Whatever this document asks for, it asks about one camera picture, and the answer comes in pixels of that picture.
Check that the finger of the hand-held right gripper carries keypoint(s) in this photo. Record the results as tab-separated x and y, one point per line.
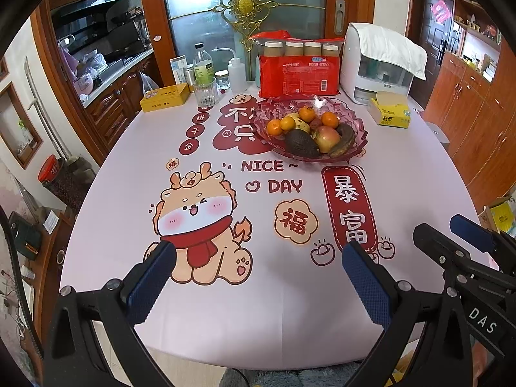
471	232
435	246

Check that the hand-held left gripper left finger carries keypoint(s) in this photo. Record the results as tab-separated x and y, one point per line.
151	282

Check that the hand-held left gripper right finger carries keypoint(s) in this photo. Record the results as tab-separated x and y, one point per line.
367	286

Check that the red yellow apple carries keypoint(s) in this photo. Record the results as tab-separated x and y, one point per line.
325	139

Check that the dark avocado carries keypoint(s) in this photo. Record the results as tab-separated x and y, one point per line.
300	143

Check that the small orange mandarin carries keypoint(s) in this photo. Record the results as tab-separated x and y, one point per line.
275	127
329	120
306	113
288	123

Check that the yellow green apple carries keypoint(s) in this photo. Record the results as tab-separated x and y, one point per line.
303	127

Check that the pink glass bowl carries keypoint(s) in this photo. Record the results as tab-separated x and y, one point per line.
262	117

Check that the cardboard box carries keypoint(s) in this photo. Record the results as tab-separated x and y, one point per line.
498	213

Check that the printed pink tablecloth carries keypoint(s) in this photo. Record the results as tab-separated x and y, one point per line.
262	290

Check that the yellow tissue pack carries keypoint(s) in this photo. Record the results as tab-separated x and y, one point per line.
389	111

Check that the dark wooden entry door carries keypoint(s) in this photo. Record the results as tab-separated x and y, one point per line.
427	68

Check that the wooden kitchen counter cabinet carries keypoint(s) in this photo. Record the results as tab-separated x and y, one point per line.
113	109

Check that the yellow tin box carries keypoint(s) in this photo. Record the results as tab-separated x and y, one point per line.
165	96

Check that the white countertop appliance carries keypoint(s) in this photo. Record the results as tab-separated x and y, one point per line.
350	72

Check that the clear glass tumbler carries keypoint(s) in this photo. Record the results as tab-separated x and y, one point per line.
206	94

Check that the white cover cloth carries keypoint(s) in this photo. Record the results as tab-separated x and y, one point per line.
391	46

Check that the small metal can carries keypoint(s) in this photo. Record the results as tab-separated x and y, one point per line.
188	75

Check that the silver metal pole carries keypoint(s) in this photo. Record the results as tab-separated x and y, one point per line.
44	100

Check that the small glass jar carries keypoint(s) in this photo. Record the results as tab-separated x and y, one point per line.
222	81

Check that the white blue carton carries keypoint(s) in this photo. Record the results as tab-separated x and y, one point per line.
177	70

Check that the red paper cup package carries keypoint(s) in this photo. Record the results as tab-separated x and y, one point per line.
298	76

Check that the clear plastic bottle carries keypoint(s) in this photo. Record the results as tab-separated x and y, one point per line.
203	68

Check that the red door decoration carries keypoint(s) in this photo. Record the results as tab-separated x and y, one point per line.
441	10

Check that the white squeeze bottle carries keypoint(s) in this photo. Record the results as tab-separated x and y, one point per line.
238	74

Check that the pink plastic bag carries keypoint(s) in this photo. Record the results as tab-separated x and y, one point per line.
68	58

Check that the frosted glass sliding door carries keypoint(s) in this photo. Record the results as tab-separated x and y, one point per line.
193	8

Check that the gold door ornament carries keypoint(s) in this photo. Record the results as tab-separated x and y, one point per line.
245	4

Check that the brown wooden wall cabinet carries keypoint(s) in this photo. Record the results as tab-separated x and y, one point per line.
475	129

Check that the wooden wall frame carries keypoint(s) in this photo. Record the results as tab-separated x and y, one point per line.
20	149

